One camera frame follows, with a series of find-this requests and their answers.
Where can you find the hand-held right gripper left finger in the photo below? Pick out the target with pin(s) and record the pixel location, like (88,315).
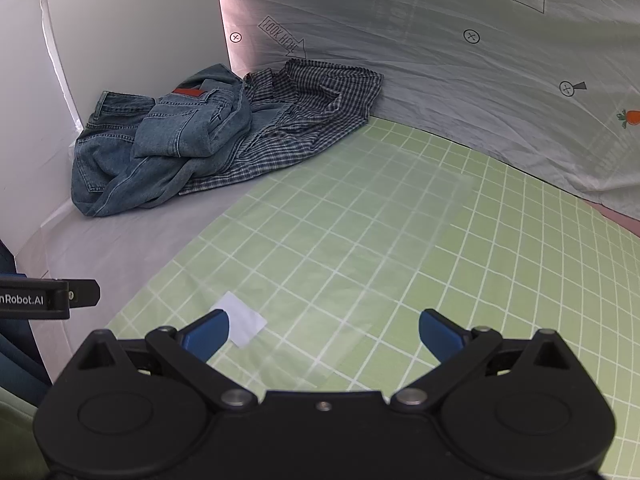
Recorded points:
(205,335)

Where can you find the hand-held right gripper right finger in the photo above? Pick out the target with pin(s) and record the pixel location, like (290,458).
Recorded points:
(440,335)

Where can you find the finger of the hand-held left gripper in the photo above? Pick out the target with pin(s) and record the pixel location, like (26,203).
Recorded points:
(85,293)

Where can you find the blue denim jeans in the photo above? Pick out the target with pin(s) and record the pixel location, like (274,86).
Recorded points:
(160,130)

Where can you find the white paper label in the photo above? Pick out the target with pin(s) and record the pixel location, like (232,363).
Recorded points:
(245,317)

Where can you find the pink mattress edge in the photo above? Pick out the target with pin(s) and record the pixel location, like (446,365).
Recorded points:
(620,220)

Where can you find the grey printed cloth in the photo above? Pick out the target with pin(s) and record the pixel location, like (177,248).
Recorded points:
(450,85)

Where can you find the checked blue white shirt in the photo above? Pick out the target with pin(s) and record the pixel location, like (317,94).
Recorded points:
(310,105)

